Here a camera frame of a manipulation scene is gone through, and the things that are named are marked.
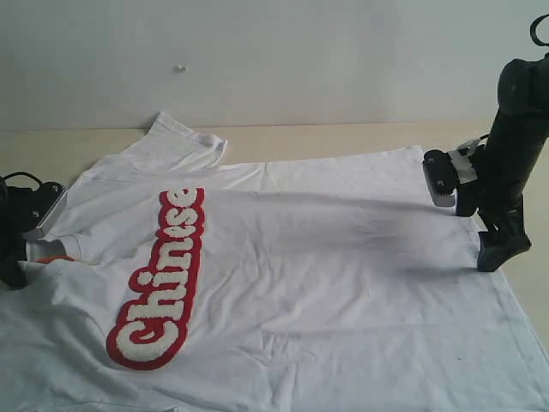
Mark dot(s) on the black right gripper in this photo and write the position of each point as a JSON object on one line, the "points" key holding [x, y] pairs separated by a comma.
{"points": [[491, 180]]}

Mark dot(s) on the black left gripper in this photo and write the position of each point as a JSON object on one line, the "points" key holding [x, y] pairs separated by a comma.
{"points": [[12, 244]]}

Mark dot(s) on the white t-shirt red lettering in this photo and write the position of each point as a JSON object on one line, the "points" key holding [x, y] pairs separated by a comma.
{"points": [[322, 285]]}

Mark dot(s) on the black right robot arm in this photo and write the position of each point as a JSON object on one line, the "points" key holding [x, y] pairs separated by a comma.
{"points": [[521, 122]]}

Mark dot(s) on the orange neck label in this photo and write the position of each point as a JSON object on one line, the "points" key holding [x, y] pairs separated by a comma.
{"points": [[47, 260]]}

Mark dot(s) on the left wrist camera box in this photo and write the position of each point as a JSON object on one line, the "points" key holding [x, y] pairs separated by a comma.
{"points": [[45, 210]]}

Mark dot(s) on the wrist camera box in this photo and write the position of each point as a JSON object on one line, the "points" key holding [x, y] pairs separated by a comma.
{"points": [[440, 177], [45, 210]]}

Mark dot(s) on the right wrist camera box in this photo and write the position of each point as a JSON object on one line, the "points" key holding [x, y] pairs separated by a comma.
{"points": [[440, 177]]}

